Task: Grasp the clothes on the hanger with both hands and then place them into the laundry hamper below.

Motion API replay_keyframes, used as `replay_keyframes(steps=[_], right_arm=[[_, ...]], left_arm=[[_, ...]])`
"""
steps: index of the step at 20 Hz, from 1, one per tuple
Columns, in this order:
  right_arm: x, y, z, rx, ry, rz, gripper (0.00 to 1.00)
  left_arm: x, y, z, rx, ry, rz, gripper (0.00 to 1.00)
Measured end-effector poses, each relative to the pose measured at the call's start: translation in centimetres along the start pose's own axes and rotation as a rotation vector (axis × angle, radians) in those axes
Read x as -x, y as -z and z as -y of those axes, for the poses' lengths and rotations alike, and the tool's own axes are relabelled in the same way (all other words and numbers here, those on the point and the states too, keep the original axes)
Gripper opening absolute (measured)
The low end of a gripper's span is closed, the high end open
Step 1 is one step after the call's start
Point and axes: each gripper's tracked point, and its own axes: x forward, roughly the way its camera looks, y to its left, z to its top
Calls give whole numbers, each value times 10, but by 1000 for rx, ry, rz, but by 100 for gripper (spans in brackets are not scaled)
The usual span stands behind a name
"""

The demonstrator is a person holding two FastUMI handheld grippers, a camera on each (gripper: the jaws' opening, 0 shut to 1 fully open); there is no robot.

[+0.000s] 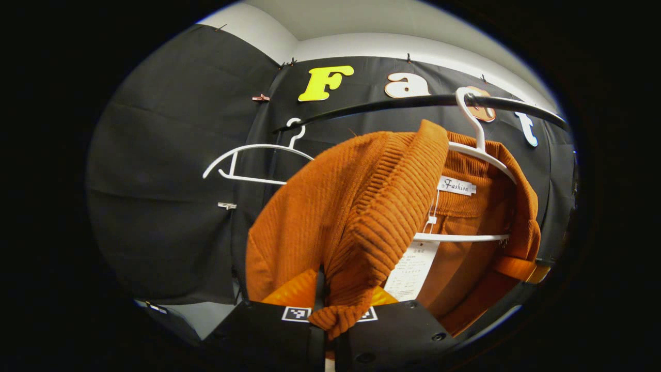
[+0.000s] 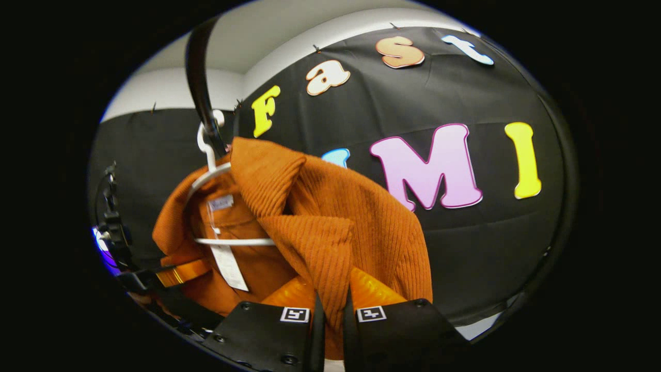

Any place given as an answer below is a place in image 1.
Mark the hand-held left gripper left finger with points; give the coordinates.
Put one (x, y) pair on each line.
(268, 336)

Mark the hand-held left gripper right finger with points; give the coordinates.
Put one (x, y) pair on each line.
(392, 336)

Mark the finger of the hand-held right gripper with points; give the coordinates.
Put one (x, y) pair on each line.
(516, 268)

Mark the white plastic clothes hanger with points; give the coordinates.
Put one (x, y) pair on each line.
(253, 179)
(465, 237)

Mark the white plastic clip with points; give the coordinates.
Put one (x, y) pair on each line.
(227, 205)

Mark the pink plastic clip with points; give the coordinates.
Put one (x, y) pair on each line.
(261, 97)

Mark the black backdrop frame pole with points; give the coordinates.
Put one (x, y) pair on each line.
(248, 227)

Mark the black clothes rail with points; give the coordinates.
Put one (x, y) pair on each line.
(403, 102)

